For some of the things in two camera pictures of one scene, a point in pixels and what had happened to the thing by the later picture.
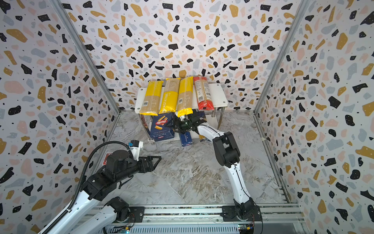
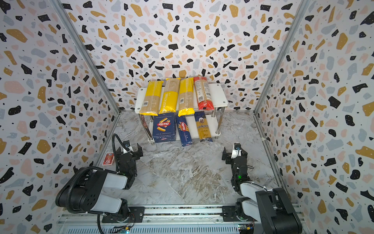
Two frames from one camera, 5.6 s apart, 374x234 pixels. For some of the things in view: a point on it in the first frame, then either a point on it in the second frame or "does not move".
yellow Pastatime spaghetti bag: x=169 y=100 does not move
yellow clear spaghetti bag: x=185 y=96 does not move
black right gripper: x=174 y=121 to x=224 y=156
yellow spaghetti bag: x=150 y=104 does not move
